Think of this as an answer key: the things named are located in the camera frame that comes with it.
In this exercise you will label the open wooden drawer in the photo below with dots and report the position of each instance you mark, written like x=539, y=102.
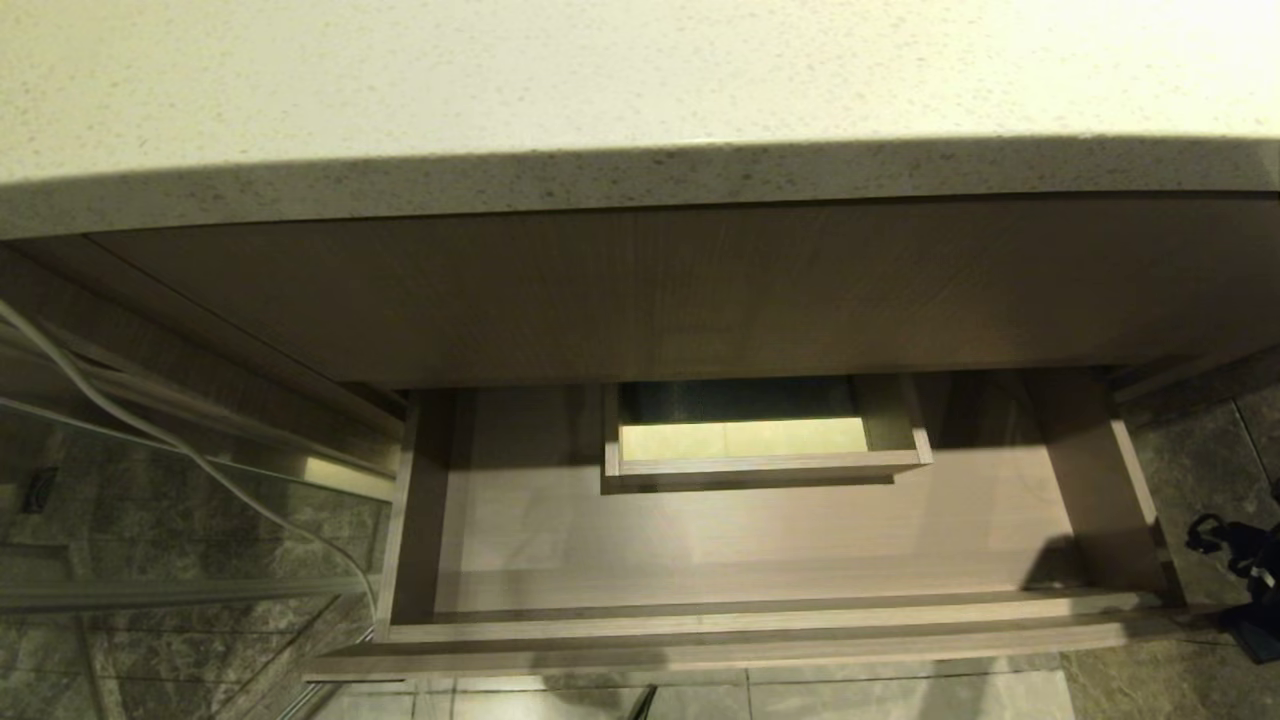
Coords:
x=760, y=560

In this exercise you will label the wooden vanity cabinet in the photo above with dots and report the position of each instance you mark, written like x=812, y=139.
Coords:
x=640, y=300

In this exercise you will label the glass shower door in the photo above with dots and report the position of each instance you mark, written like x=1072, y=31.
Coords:
x=150, y=560

